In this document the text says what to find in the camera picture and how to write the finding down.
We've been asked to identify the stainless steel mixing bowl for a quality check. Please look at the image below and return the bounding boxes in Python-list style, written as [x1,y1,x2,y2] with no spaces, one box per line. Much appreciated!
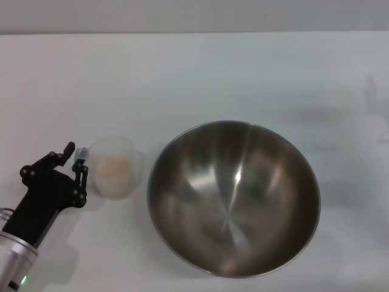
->
[146,120,322,279]

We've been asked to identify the white rice grains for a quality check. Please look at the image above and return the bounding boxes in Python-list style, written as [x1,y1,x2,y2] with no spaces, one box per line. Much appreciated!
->
[97,155,131,181]

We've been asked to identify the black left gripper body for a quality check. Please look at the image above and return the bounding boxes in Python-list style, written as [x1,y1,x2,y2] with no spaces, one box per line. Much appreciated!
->
[1,166,88,248]

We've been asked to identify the clear plastic measuring cup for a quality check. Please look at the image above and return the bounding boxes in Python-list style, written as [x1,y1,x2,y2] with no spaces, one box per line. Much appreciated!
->
[84,136,146,201]

